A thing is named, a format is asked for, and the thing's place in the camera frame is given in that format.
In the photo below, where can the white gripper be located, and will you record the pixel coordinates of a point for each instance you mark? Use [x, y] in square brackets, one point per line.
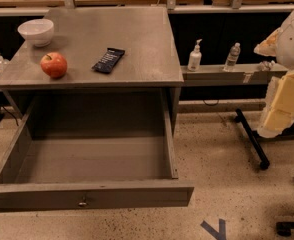
[278, 110]

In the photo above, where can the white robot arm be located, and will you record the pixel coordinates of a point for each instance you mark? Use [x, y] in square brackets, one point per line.
[285, 43]

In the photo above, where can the open grey top drawer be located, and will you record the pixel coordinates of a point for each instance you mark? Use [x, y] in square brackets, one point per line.
[92, 151]

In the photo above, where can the grey wooden drawer cabinet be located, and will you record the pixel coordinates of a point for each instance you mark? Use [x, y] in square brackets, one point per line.
[83, 36]

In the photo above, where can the crumpled clear plastic wrapper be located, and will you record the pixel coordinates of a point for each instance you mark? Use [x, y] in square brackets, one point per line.
[266, 65]

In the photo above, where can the clear plastic water bottle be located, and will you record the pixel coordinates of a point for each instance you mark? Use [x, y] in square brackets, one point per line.
[232, 57]

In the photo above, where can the white pump lotion bottle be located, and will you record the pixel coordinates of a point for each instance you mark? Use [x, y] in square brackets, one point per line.
[195, 57]

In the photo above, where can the red apple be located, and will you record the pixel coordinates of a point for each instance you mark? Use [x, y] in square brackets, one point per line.
[54, 65]

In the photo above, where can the white ceramic bowl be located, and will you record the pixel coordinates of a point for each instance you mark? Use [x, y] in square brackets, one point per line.
[38, 32]

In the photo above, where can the clear pump sanitizer bottle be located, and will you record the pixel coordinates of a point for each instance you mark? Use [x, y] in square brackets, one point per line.
[3, 63]

